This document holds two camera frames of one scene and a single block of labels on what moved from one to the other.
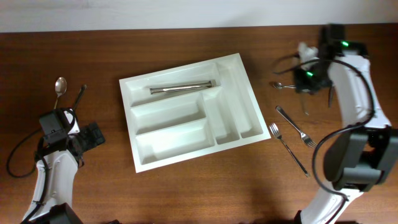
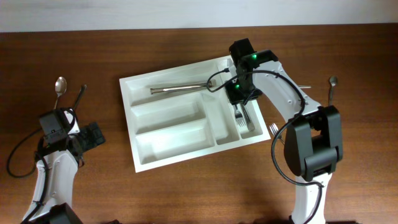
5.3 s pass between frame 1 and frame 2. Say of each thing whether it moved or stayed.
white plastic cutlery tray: stayed
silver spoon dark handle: stayed
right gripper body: moved
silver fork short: moved
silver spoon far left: stayed
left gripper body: stayed
